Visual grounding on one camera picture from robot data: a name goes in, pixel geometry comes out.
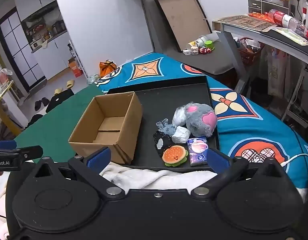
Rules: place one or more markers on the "red toy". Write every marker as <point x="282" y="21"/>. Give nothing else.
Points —
<point x="204" y="50"/>

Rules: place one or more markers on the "yellow shelf rack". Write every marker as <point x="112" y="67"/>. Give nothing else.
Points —
<point x="5" y="105"/>

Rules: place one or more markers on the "grey felt animal patch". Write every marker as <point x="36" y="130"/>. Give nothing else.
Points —
<point x="167" y="129"/>

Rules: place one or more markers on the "light blue fluffy plush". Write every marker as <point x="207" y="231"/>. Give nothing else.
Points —
<point x="196" y="125"/>

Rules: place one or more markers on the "red basket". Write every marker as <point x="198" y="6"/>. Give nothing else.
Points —
<point x="251" y="52"/>

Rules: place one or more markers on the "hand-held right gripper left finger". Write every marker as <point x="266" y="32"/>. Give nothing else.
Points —
<point x="99" y="157"/>

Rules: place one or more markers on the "black tray lid brown inside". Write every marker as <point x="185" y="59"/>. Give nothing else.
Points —
<point x="184" y="17"/>

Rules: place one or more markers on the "orange bag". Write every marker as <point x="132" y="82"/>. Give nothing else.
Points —
<point x="107" y="70"/>

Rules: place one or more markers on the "blue patterned bedsheet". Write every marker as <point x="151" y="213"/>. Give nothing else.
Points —
<point x="243" y="130"/>

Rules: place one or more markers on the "black shallow tray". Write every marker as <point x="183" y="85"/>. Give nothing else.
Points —
<point x="156" y="105"/>

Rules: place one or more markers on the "purple blue tissue pack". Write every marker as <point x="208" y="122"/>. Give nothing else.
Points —
<point x="197" y="152"/>

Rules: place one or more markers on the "clear bag of white stuffing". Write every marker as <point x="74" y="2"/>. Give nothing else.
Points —
<point x="179" y="116"/>

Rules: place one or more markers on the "small white box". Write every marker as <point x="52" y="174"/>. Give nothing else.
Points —
<point x="194" y="51"/>

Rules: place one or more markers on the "brown patterned mat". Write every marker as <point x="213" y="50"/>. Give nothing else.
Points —
<point x="243" y="23"/>

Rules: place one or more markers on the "green cloth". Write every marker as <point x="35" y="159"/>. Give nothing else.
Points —
<point x="56" y="125"/>

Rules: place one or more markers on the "black slipper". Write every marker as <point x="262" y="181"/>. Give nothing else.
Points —
<point x="45" y="101"/>
<point x="38" y="105"/>

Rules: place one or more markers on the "brown cardboard box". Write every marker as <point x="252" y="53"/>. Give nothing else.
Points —
<point x="111" y="110"/>

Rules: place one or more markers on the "white fluffy blanket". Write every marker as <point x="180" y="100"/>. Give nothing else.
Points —
<point x="149" y="177"/>

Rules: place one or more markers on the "black bag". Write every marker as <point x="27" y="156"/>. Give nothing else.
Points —
<point x="59" y="100"/>

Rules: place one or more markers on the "orange watermelon slice plush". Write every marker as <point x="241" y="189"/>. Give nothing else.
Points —
<point x="174" y="155"/>

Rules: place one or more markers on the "yellow slipper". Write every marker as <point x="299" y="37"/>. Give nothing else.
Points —
<point x="58" y="91"/>
<point x="70" y="83"/>

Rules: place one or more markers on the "white soft ball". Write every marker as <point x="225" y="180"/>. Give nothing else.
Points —
<point x="180" y="135"/>

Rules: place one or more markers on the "grey chair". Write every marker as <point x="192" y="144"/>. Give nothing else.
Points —
<point x="218" y="60"/>

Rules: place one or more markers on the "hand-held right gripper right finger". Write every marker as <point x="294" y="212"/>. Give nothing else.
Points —
<point x="217" y="158"/>

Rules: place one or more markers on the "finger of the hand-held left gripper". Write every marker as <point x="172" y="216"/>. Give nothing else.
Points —
<point x="21" y="152"/>

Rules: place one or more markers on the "orange cardboard box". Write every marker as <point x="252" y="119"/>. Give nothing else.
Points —
<point x="76" y="68"/>

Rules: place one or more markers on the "white charger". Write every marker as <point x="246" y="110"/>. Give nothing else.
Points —
<point x="186" y="52"/>

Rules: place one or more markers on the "grey desk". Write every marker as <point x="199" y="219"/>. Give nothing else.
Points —
<point x="268" y="39"/>

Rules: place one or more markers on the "clear plastic bottle red label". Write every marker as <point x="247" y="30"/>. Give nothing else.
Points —
<point x="286" y="20"/>

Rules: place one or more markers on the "white kitchen cabinet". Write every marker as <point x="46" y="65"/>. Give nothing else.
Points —
<point x="51" y="52"/>

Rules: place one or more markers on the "beige tote bag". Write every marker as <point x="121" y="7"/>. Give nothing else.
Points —
<point x="276" y="75"/>

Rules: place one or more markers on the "green yellow paper pad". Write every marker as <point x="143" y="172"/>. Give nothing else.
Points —
<point x="291" y="35"/>

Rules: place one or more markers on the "black penguin plush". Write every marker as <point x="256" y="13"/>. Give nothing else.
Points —
<point x="159" y="140"/>

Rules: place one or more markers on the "black framed sliding door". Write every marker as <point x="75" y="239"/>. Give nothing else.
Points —
<point x="31" y="80"/>

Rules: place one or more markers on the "green toy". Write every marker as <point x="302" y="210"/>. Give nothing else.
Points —
<point x="210" y="45"/>

